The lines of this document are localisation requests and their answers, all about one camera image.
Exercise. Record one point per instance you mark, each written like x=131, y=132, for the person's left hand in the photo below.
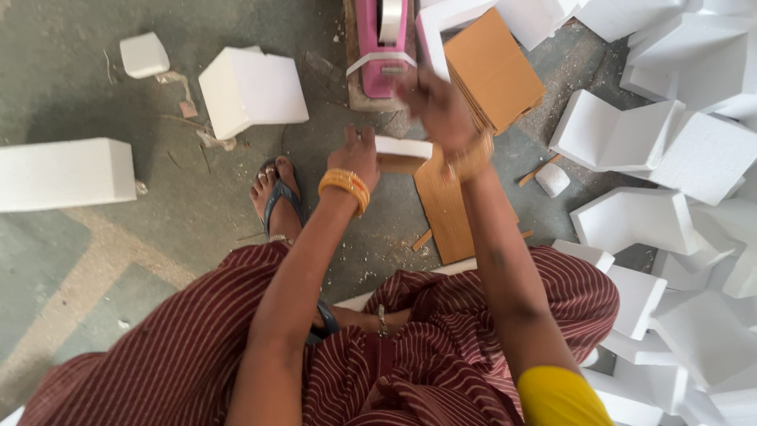
x=355, y=161

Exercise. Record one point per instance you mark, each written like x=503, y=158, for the person's right hand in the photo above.
x=446, y=118

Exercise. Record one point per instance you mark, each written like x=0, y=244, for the person's left fingers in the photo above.
x=361, y=136

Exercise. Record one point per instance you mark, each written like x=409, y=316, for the person's right fingers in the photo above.
x=414, y=89

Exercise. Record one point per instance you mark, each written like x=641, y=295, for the small foam piece with cardboard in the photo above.
x=405, y=152

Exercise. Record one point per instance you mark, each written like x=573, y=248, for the wooden block under dispenser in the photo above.
x=364, y=102

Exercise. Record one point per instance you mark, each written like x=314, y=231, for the pink tape dispenser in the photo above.
x=381, y=50

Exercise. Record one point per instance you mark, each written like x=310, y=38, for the orange bangles on left wrist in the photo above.
x=346, y=186

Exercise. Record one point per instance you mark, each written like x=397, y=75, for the stack of brown cardboard sheets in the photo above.
x=494, y=71

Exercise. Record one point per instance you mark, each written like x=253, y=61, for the gold bangles on right wrist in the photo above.
x=473, y=158

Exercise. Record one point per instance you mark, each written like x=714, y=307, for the dark blue flip-flop sandal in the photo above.
x=279, y=198
x=324, y=324

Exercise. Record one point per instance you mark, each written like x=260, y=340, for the person's left foot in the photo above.
x=282, y=207

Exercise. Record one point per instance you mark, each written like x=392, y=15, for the person's foot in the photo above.
x=361, y=319
x=282, y=207

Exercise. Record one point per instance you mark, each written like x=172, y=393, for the brown cardboard sheet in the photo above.
x=443, y=216

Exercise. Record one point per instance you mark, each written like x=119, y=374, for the wide white foam block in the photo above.
x=251, y=89

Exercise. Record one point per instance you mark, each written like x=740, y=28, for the small cardboard strip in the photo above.
x=421, y=239

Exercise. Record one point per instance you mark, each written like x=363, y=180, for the silver anklet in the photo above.
x=282, y=239
x=382, y=320

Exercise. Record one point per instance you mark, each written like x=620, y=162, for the crumpled clear tape scrap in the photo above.
x=216, y=141
x=180, y=92

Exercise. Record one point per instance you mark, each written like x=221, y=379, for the thin wooden stick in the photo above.
x=538, y=170

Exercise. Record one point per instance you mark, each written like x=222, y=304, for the small white foam stub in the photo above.
x=552, y=180

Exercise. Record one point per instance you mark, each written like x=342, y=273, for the person's right foot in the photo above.
x=361, y=319

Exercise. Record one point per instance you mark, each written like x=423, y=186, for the small rounded white foam block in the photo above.
x=144, y=55

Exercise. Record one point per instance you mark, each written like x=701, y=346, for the maroon striped garment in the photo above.
x=414, y=367

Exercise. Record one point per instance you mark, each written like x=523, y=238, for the heap of white foam pieces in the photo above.
x=680, y=148

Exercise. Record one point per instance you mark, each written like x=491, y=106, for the long white foam block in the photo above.
x=65, y=174

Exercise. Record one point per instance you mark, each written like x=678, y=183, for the yellow sleeve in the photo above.
x=562, y=399

